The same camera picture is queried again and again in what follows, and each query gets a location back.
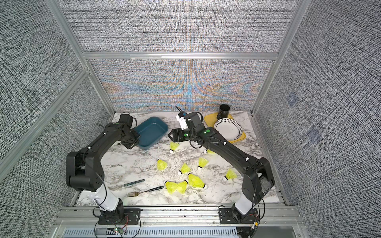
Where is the yellow shuttlecock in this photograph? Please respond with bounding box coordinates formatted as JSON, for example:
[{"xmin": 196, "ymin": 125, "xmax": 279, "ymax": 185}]
[
  {"xmin": 169, "ymin": 141, "xmax": 180, "ymax": 154},
  {"xmin": 188, "ymin": 173, "xmax": 207, "ymax": 189},
  {"xmin": 204, "ymin": 149, "xmax": 215, "ymax": 154},
  {"xmin": 164, "ymin": 180, "xmax": 178, "ymax": 194},
  {"xmin": 157, "ymin": 158, "xmax": 168, "ymax": 171},
  {"xmin": 178, "ymin": 163, "xmax": 191, "ymax": 176},
  {"xmin": 197, "ymin": 157, "xmax": 209, "ymax": 170},
  {"xmin": 176, "ymin": 180, "xmax": 189, "ymax": 194}
]

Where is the teal storage box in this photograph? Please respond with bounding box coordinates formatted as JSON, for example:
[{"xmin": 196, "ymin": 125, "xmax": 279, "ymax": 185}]
[{"xmin": 134, "ymin": 117, "xmax": 169, "ymax": 150}]

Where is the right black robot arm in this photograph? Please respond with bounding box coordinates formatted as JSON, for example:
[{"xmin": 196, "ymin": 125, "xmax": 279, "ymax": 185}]
[{"xmin": 168, "ymin": 127, "xmax": 275, "ymax": 223}]

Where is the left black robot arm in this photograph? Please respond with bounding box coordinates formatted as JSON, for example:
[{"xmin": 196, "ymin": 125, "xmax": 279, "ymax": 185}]
[{"xmin": 66, "ymin": 120, "xmax": 140, "ymax": 224}]

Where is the teal pen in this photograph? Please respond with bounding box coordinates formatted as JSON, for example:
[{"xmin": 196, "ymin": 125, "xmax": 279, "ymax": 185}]
[{"xmin": 124, "ymin": 179, "xmax": 145, "ymax": 187}]

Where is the black cup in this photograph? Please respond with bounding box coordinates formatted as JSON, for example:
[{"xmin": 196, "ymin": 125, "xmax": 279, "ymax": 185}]
[{"xmin": 216, "ymin": 104, "xmax": 230, "ymax": 120}]

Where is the white patterned bowl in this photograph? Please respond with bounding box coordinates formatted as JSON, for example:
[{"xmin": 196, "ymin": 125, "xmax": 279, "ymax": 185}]
[{"xmin": 214, "ymin": 118, "xmax": 243, "ymax": 140}]

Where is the yellow shuttlecock right edge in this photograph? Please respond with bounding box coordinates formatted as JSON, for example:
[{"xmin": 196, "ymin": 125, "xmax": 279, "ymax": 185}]
[{"xmin": 224, "ymin": 169, "xmax": 237, "ymax": 181}]

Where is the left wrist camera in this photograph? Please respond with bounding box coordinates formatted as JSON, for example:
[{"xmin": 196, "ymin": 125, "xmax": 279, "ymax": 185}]
[{"xmin": 118, "ymin": 112, "xmax": 137, "ymax": 129}]

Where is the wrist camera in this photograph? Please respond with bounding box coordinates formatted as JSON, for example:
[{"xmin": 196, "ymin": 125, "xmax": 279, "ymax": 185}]
[
  {"xmin": 118, "ymin": 112, "xmax": 137, "ymax": 129},
  {"xmin": 176, "ymin": 111, "xmax": 203, "ymax": 130}
]

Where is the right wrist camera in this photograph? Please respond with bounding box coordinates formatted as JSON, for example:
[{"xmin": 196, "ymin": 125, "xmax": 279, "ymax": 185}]
[{"xmin": 176, "ymin": 111, "xmax": 203, "ymax": 130}]

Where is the black handled fork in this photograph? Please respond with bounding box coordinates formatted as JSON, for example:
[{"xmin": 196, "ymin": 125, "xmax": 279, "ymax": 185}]
[{"xmin": 127, "ymin": 185, "xmax": 164, "ymax": 197}]

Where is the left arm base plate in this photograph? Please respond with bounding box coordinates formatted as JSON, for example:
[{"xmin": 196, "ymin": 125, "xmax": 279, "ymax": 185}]
[{"xmin": 98, "ymin": 208, "xmax": 141, "ymax": 225}]

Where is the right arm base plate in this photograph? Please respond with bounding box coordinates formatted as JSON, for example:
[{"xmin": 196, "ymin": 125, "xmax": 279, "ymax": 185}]
[{"xmin": 218, "ymin": 206, "xmax": 260, "ymax": 224}]

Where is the aluminium front rail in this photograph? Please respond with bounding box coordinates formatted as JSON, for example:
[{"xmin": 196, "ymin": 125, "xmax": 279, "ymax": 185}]
[{"xmin": 53, "ymin": 204, "xmax": 306, "ymax": 227}]

